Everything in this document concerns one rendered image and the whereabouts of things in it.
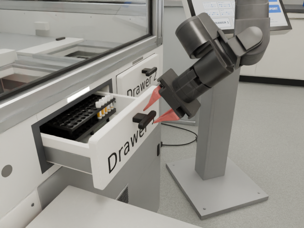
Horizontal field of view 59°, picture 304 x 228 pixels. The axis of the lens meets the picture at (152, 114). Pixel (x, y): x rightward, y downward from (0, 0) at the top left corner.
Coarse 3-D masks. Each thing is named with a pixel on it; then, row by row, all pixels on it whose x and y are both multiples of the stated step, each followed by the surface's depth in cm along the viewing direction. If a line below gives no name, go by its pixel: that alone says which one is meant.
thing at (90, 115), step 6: (108, 102) 66; (96, 108) 63; (102, 108) 64; (84, 114) 60; (90, 114) 60; (78, 120) 58; (84, 120) 57; (66, 126) 55; (72, 126) 55; (78, 126) 56
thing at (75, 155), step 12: (120, 96) 71; (120, 108) 73; (48, 144) 53; (60, 144) 51; (72, 144) 50; (84, 144) 50; (48, 156) 54; (60, 156) 52; (72, 156) 51; (84, 156) 50; (72, 168) 53; (84, 168) 51
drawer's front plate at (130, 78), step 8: (152, 56) 95; (136, 64) 86; (144, 64) 88; (152, 64) 95; (128, 72) 79; (136, 72) 83; (120, 80) 76; (128, 80) 79; (136, 80) 84; (144, 80) 90; (152, 80) 97; (120, 88) 77; (128, 88) 80; (136, 88) 85; (144, 88) 92; (136, 96) 86
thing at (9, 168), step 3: (6, 165) 46; (9, 165) 46; (3, 168) 45; (6, 168) 46; (9, 168) 46; (12, 168) 47; (3, 171) 45; (6, 171) 46; (9, 171) 46; (3, 174) 45; (6, 174) 46; (9, 174) 47
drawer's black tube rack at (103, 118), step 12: (96, 96) 70; (72, 108) 63; (84, 108) 63; (60, 120) 58; (72, 120) 57; (96, 120) 64; (108, 120) 70; (48, 132) 59; (60, 132) 59; (72, 132) 59; (84, 132) 59
